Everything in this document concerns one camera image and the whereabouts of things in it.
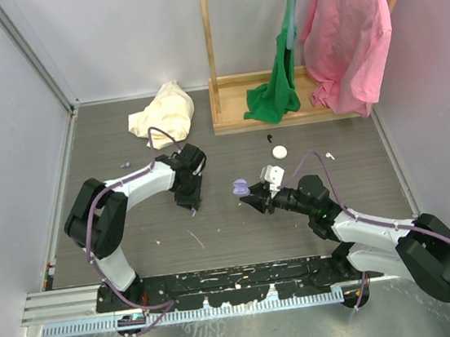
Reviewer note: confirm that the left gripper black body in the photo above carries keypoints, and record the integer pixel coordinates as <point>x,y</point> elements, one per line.
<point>190,185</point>

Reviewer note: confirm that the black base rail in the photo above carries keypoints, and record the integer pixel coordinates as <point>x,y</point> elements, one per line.
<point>243,284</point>

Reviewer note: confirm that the white earbud right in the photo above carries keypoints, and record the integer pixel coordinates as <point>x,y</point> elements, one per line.
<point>330,156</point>

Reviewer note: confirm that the blue hanger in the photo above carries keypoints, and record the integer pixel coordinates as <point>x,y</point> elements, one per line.
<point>291,29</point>

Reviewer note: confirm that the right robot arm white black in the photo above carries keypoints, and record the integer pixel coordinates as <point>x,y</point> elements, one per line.
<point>414,249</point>

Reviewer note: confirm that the purple earbud charging case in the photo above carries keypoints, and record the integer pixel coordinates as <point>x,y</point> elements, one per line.
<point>241,188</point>

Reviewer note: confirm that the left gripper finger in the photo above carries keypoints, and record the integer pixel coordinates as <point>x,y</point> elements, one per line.
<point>195,194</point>
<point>184,200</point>

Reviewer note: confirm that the cream cloth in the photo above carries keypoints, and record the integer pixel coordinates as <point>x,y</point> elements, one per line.
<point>171,110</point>

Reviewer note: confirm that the white earbud charging case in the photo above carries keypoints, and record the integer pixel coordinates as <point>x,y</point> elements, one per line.
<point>279,152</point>

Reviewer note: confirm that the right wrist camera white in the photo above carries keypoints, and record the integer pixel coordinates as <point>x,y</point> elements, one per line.
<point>272,175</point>

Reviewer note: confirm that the white cable duct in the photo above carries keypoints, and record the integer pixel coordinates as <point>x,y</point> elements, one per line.
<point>115,322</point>

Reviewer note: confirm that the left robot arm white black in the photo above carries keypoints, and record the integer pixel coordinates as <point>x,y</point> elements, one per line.
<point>97,218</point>

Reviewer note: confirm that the wooden clothes rack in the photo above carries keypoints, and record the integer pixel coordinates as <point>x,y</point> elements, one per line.
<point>228,101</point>

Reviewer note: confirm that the pink shirt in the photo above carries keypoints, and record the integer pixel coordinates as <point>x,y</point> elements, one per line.
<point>345,47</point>

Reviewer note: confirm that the green shirt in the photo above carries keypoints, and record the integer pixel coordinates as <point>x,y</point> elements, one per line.
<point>270,101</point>

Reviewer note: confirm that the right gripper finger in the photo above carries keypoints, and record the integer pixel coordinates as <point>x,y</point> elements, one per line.
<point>259,203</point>
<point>260,189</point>

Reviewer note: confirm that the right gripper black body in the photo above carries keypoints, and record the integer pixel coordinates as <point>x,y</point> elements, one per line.
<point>286,199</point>

